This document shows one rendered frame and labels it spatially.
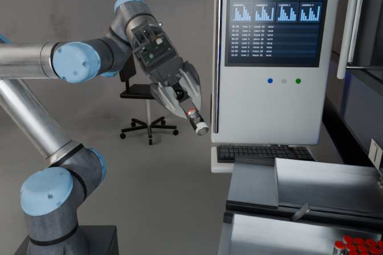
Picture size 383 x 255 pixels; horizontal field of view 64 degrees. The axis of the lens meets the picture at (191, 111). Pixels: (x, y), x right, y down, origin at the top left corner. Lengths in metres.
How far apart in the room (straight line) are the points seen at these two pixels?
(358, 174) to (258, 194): 0.37
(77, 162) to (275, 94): 0.88
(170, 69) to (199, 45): 3.38
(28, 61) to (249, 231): 0.64
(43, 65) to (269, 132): 1.06
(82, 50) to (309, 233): 0.66
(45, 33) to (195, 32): 1.84
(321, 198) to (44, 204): 0.74
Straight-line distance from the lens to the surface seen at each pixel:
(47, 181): 0.83
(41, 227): 0.84
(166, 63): 0.57
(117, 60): 0.71
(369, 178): 1.18
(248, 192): 0.98
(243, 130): 1.45
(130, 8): 0.71
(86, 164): 0.91
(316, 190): 1.04
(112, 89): 4.17
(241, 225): 0.85
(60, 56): 0.63
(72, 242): 0.88
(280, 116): 1.45
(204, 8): 3.93
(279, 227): 0.84
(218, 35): 1.28
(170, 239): 2.14
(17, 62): 0.72
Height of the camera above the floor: 1.41
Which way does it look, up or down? 19 degrees down
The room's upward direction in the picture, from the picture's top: straight up
